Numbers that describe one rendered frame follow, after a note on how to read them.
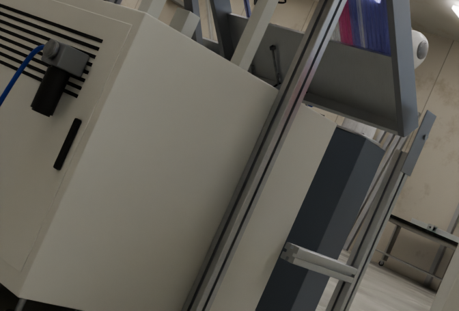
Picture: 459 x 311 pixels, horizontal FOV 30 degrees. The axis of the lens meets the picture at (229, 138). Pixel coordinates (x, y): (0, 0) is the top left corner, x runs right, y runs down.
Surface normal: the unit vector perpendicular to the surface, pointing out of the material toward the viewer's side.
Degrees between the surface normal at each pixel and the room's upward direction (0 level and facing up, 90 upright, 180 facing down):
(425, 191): 90
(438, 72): 90
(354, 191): 90
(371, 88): 137
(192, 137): 90
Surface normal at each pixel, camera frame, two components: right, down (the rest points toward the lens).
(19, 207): -0.63, -0.30
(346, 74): -0.73, 0.46
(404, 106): 0.66, 0.28
